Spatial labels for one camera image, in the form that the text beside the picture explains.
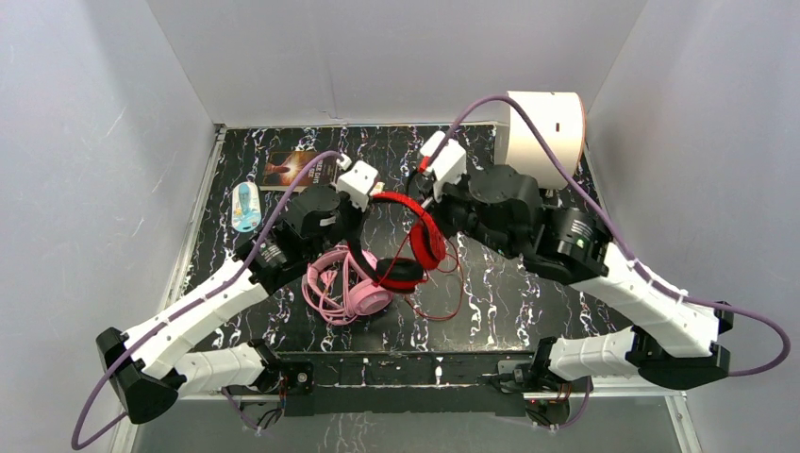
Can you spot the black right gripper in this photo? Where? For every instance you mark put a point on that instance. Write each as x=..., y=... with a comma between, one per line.
x=440, y=208

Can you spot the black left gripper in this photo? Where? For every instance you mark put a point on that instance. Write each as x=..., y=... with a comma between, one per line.
x=349, y=219

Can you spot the red and black headphones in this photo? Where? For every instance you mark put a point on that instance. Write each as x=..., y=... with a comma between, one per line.
x=421, y=251

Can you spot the pink over-ear headphones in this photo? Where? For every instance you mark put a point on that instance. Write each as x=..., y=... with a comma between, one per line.
x=338, y=289

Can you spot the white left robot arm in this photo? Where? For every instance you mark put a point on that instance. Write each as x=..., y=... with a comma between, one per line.
x=150, y=366

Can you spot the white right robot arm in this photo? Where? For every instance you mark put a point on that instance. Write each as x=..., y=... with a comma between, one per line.
x=668, y=343

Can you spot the dark paperback book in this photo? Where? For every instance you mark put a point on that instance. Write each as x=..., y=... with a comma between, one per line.
x=283, y=167

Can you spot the white and blue small device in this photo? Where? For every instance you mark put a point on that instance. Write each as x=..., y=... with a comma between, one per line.
x=246, y=214

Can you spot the white cylindrical container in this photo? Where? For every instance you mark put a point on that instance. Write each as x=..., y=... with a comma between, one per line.
x=560, y=118

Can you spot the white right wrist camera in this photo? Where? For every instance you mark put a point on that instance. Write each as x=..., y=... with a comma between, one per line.
x=449, y=166

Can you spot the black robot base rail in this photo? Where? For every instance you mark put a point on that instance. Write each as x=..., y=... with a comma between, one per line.
x=504, y=384

